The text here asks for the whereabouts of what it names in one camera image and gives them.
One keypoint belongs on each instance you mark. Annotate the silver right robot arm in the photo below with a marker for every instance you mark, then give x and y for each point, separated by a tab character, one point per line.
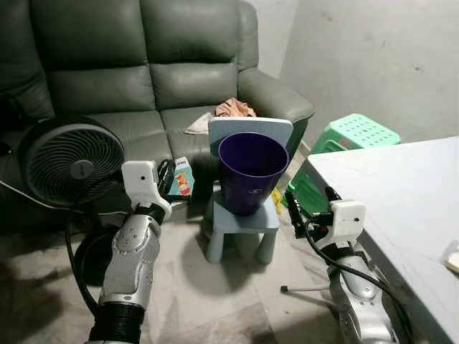
362	294

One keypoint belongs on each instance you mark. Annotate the dark green leather sofa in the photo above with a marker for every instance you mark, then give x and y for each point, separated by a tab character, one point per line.
143	57

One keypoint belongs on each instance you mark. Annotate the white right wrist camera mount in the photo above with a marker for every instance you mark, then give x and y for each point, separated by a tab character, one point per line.
348	222

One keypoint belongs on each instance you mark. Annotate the light blue folding table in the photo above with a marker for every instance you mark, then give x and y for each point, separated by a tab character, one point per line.
401	193

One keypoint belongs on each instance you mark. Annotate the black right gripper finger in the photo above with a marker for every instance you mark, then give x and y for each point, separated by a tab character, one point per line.
293	211
333	195

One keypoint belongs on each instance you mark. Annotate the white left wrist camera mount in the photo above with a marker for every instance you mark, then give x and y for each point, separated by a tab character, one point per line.
140	183

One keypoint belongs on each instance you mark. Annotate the yellow plastic wrapper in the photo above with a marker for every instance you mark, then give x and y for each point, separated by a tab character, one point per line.
275	198

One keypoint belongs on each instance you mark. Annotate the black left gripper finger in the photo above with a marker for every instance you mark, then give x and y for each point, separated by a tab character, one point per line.
173	175

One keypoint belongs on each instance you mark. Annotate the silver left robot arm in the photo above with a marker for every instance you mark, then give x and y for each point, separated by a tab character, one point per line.
133	258

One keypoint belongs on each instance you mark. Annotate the small teal snack packet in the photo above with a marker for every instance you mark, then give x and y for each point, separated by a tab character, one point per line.
183	179

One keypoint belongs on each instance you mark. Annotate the light blue small chair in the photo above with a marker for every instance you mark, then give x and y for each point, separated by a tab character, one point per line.
240	223

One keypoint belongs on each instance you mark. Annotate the purple plastic rubbish bin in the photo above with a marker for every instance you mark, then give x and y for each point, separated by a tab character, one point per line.
251	172

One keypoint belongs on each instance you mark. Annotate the white cloth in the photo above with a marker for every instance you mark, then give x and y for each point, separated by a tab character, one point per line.
199	125

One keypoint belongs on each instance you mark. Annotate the crumpled brown cloth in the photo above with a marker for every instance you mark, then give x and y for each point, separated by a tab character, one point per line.
235	109

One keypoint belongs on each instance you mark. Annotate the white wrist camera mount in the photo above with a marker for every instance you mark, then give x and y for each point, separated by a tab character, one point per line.
348	222
140	183

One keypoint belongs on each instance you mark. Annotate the black round floor fan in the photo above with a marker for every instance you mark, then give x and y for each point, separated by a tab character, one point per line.
68	161

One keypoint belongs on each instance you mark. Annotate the flattened white green carton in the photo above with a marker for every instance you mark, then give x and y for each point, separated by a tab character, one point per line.
452	259

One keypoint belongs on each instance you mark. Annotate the green plastic stool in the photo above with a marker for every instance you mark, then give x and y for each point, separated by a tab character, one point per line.
358	132

